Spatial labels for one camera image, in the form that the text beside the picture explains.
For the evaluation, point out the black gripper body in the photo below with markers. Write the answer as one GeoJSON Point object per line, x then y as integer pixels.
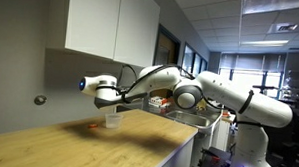
{"type": "Point", "coordinates": [107, 103]}

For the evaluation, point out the small orange red piece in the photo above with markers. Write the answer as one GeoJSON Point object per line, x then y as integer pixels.
{"type": "Point", "coordinates": [93, 126]}

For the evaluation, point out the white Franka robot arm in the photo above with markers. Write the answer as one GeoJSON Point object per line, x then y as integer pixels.
{"type": "Point", "coordinates": [222, 96]}

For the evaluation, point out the clear plastic cup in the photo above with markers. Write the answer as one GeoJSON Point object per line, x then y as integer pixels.
{"type": "Point", "coordinates": [113, 121]}

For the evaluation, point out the red white cardboard box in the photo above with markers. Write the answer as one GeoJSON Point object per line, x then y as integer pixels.
{"type": "Point", "coordinates": [159, 102]}

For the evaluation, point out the dark wooden door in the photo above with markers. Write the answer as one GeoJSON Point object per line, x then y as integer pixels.
{"type": "Point", "coordinates": [167, 47]}

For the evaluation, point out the stainless steel sink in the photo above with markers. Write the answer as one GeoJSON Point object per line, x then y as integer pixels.
{"type": "Point", "coordinates": [188, 119]}

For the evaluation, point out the orange black bar clamp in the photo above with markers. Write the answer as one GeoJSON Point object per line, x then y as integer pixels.
{"type": "Point", "coordinates": [215, 160]}

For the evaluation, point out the window with blinds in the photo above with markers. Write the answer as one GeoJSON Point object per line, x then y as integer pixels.
{"type": "Point", "coordinates": [253, 77]}

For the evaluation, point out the rectangular ceiling light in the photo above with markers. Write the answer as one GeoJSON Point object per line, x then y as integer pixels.
{"type": "Point", "coordinates": [264, 42]}

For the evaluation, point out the black office chair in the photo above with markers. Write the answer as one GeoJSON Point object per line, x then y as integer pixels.
{"type": "Point", "coordinates": [289, 138]}

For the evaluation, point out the ceiling air vent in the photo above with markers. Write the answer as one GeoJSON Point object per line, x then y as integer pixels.
{"type": "Point", "coordinates": [287, 27]}

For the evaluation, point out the round grey wall knob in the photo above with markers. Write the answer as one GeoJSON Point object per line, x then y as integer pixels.
{"type": "Point", "coordinates": [40, 100]}

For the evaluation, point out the white wall cabinet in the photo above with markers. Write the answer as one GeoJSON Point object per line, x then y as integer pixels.
{"type": "Point", "coordinates": [101, 25]}

